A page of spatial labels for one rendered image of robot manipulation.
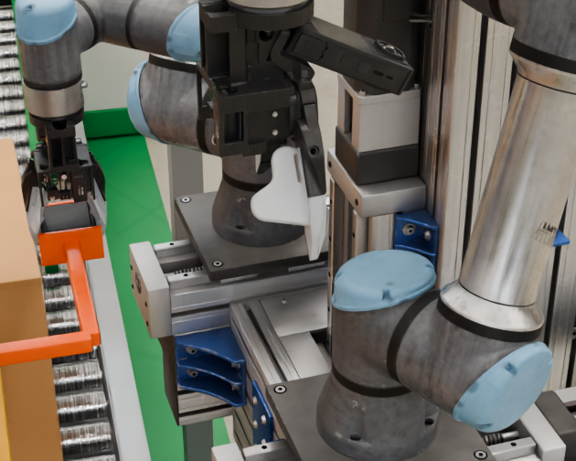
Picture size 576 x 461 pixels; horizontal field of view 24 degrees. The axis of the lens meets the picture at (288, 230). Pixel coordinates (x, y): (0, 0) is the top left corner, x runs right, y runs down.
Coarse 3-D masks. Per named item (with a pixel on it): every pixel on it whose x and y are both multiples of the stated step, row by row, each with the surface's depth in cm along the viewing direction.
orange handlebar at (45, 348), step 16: (80, 256) 177; (80, 272) 174; (80, 288) 171; (80, 304) 168; (80, 320) 165; (96, 320) 165; (64, 336) 162; (80, 336) 162; (96, 336) 163; (0, 352) 160; (16, 352) 160; (32, 352) 160; (48, 352) 161; (64, 352) 162; (80, 352) 162
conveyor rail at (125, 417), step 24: (96, 264) 274; (96, 288) 267; (96, 312) 260; (120, 312) 260; (120, 336) 253; (120, 360) 247; (120, 384) 241; (120, 408) 235; (120, 432) 230; (144, 432) 230; (120, 456) 224; (144, 456) 224
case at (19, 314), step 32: (0, 160) 239; (0, 192) 225; (0, 224) 214; (0, 256) 203; (32, 256) 203; (0, 288) 196; (32, 288) 197; (0, 320) 198; (32, 320) 199; (32, 384) 203; (32, 416) 206; (32, 448) 208
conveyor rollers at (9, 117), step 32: (0, 32) 385; (0, 64) 369; (0, 96) 354; (0, 128) 339; (64, 288) 275; (64, 320) 266; (96, 352) 260; (64, 384) 251; (96, 384) 253; (64, 416) 244; (96, 416) 246; (64, 448) 236; (96, 448) 238
